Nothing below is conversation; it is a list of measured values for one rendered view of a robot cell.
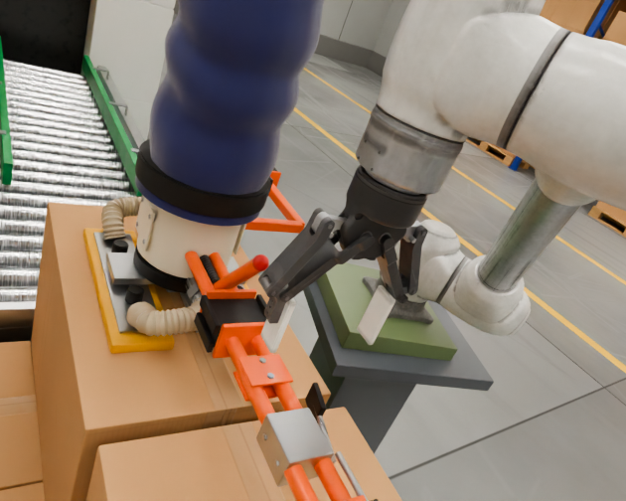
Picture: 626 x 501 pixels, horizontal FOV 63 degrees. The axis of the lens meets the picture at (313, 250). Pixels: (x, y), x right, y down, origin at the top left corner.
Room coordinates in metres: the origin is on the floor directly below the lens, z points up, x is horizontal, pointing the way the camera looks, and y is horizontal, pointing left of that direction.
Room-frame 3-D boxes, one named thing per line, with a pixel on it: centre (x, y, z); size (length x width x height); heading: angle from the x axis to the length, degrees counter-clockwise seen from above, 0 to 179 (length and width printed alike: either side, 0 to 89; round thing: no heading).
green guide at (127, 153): (2.45, 1.20, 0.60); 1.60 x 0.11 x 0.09; 39
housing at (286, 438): (0.44, -0.07, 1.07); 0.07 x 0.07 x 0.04; 38
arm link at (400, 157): (0.49, -0.05, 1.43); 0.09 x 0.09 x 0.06
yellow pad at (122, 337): (0.75, 0.30, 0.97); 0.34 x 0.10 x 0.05; 38
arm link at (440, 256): (1.36, -0.31, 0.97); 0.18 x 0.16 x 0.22; 71
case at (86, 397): (0.81, 0.22, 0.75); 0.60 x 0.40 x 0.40; 39
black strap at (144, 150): (0.81, 0.22, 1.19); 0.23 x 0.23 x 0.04
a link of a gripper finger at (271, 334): (0.45, 0.01, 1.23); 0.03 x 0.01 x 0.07; 38
